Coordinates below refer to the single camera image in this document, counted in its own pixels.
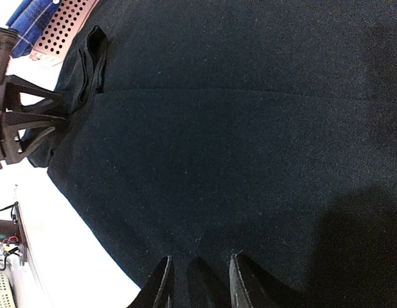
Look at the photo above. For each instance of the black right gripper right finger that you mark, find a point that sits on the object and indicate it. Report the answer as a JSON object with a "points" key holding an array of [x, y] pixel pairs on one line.
{"points": [[249, 283]]}

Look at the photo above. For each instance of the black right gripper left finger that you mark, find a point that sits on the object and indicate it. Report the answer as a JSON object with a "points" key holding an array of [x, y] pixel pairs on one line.
{"points": [[158, 290]]}

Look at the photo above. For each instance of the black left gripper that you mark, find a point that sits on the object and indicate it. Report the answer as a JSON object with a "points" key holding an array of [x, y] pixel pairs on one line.
{"points": [[12, 147]]}

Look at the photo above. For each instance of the black t-shirt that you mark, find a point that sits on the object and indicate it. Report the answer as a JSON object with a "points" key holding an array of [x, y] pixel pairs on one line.
{"points": [[202, 129]]}

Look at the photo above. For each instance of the blue plaid garment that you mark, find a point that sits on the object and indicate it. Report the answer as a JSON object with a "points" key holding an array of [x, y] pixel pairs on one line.
{"points": [[30, 19]]}

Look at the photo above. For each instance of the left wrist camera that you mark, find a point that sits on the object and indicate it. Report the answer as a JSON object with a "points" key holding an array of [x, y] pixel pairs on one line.
{"points": [[8, 40]]}

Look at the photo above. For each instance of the aluminium front rail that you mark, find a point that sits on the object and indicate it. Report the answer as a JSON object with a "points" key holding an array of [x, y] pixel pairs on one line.
{"points": [[20, 285]]}

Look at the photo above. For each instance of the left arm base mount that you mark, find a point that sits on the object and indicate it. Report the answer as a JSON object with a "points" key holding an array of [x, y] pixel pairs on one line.
{"points": [[13, 238]]}

